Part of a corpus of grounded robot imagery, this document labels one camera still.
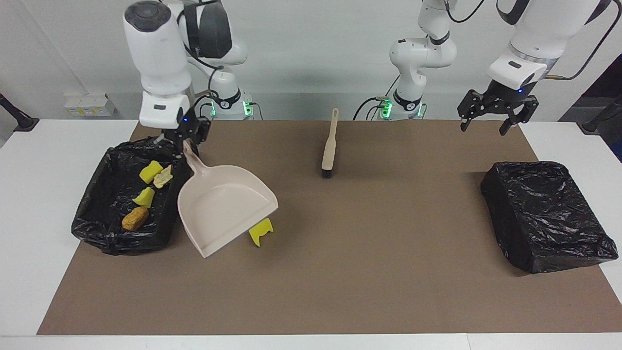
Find black bag lined bin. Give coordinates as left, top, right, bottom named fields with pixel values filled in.
left=71, top=137, right=194, bottom=256
left=480, top=161, right=619, bottom=274

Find small yellow sponge piece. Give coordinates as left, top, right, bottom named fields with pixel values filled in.
left=132, top=187, right=156, bottom=209

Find white wall socket box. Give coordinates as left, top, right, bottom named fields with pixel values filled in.
left=65, top=93, right=117, bottom=117

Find pale bread piece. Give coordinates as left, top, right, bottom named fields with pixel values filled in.
left=154, top=165, right=174, bottom=189

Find notched yellow sponge piece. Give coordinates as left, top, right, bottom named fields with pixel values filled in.
left=249, top=219, right=274, bottom=248

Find brown paper table mat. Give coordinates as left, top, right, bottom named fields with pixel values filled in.
left=37, top=120, right=622, bottom=336

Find square yellow sponge piece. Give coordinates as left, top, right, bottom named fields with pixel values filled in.
left=139, top=160, right=164, bottom=184

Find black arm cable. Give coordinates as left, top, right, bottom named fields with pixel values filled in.
left=177, top=10, right=220, bottom=120
left=442, top=0, right=622, bottom=81

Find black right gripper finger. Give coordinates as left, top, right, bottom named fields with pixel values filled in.
left=193, top=118, right=212, bottom=146

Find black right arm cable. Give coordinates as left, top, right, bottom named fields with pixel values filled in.
left=177, top=10, right=220, bottom=120

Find beige hand brush black bristles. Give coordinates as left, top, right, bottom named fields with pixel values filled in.
left=321, top=108, right=340, bottom=178

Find beige plastic dustpan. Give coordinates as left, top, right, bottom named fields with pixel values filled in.
left=177, top=140, right=279, bottom=259

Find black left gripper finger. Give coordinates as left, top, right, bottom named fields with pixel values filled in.
left=458, top=90, right=485, bottom=133
left=500, top=97, right=539, bottom=136

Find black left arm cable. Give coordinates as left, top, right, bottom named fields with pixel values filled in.
left=442, top=0, right=622, bottom=81

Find brown bread roll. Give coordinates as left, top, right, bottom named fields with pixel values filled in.
left=121, top=206, right=149, bottom=231

